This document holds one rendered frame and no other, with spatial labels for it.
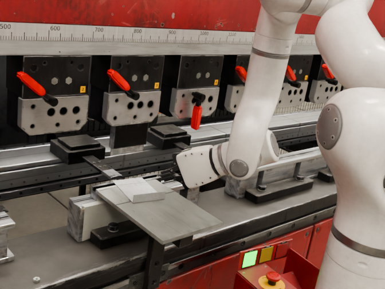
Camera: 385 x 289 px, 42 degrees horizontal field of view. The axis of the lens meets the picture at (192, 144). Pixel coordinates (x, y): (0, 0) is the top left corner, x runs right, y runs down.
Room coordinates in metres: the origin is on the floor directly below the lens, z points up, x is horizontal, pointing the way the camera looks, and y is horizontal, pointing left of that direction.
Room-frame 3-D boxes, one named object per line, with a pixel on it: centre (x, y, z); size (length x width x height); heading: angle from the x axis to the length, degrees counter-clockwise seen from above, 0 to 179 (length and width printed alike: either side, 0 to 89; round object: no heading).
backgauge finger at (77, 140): (1.31, 0.27, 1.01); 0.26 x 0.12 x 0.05; 44
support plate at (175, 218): (1.09, 0.06, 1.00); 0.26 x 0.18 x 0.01; 44
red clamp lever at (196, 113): (1.26, 0.00, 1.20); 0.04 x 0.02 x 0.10; 44
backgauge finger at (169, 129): (1.54, 0.04, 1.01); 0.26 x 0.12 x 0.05; 44
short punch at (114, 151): (1.20, 0.16, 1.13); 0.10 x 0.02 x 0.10; 134
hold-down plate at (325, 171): (1.86, -0.60, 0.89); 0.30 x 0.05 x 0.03; 134
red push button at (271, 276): (1.18, -0.27, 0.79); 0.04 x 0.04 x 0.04
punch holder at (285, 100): (1.60, -0.25, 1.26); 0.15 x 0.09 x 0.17; 134
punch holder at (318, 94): (1.74, -0.40, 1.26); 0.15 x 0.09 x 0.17; 134
